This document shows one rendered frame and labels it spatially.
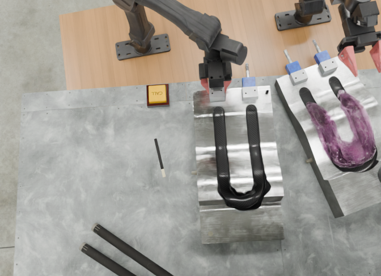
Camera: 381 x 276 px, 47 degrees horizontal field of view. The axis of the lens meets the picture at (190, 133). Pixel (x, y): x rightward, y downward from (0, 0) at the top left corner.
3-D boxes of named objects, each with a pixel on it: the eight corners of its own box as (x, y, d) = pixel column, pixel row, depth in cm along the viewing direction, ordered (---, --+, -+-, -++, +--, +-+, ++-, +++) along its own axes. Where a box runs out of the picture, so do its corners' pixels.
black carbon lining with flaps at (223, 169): (211, 108, 148) (211, 99, 139) (259, 105, 147) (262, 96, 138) (218, 213, 139) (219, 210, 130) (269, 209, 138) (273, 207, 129)
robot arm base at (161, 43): (169, 41, 154) (165, 23, 156) (113, 51, 154) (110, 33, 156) (170, 51, 162) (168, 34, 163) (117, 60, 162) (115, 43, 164)
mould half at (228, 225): (193, 99, 156) (191, 85, 143) (266, 94, 155) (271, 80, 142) (202, 243, 143) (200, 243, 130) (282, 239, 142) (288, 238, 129)
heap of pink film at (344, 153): (299, 105, 148) (304, 97, 140) (348, 86, 148) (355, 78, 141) (333, 176, 141) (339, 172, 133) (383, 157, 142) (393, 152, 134)
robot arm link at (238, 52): (252, 47, 129) (244, 24, 119) (238, 72, 128) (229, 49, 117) (218, 37, 134) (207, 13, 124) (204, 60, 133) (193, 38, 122)
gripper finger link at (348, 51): (380, 68, 111) (370, 34, 113) (352, 73, 111) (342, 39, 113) (370, 77, 117) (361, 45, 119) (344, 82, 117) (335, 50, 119)
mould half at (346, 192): (274, 84, 156) (278, 72, 145) (341, 59, 157) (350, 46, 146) (334, 218, 143) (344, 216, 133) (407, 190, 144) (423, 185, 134)
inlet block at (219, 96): (207, 66, 150) (206, 59, 145) (221, 64, 150) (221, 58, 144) (210, 102, 147) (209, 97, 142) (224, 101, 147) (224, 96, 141)
